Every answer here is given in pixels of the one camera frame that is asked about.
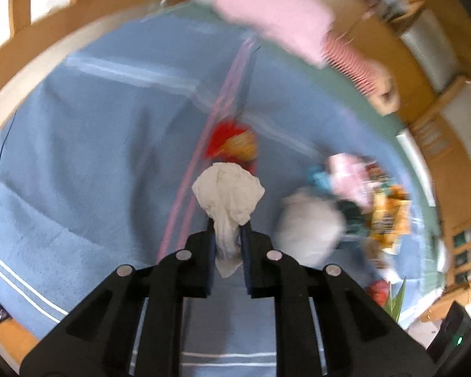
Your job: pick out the orange snack packet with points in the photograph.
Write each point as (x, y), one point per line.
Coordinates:
(388, 220)

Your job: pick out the striped plush doll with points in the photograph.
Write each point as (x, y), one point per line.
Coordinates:
(349, 63)

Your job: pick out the white tissue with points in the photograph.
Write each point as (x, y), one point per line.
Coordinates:
(227, 192)

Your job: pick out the wooden wall cabinets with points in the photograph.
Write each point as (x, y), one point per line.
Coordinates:
(384, 47)

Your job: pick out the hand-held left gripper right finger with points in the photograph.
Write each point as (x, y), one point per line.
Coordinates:
(245, 263)

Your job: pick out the pink pillow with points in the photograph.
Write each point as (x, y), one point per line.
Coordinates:
(274, 11)

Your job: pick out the small red item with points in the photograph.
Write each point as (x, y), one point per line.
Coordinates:
(378, 292)

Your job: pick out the pale crumpled bag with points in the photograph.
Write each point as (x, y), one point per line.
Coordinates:
(310, 224)

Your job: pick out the frosted glass window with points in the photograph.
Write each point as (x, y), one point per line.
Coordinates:
(431, 51)

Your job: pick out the blue plaid blanket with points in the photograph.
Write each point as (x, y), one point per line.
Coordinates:
(102, 145)

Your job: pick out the green plant leaves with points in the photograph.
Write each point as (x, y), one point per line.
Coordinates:
(398, 300)

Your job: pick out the wooden bed frame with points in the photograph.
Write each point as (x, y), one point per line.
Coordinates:
(443, 165)

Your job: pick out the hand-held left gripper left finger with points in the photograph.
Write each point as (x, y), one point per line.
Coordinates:
(210, 261)

